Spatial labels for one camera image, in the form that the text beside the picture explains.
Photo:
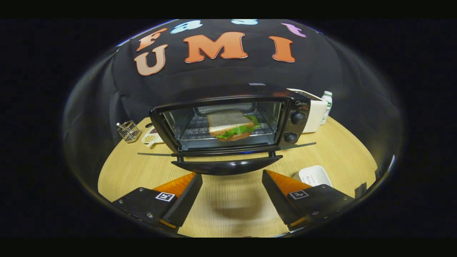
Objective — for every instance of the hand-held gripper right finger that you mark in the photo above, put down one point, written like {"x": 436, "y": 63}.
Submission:
{"x": 276, "y": 201}

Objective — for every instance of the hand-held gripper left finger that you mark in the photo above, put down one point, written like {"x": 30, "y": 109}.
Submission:
{"x": 187, "y": 201}

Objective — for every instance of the black toaster oven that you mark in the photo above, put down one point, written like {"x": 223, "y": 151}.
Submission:
{"x": 299, "y": 130}

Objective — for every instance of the lettuce sandwich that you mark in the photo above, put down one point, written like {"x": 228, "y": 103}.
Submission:
{"x": 228, "y": 123}

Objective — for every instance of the white pop-up toaster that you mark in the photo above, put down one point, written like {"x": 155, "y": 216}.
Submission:
{"x": 316, "y": 116}

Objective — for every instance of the white rectangular plate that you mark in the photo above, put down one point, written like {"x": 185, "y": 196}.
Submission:
{"x": 314, "y": 175}

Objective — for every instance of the white green-label drink bottle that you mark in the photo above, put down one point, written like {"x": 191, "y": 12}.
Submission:
{"x": 326, "y": 107}

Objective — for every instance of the black backdrop cloth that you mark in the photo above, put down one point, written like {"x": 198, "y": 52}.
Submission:
{"x": 321, "y": 71}

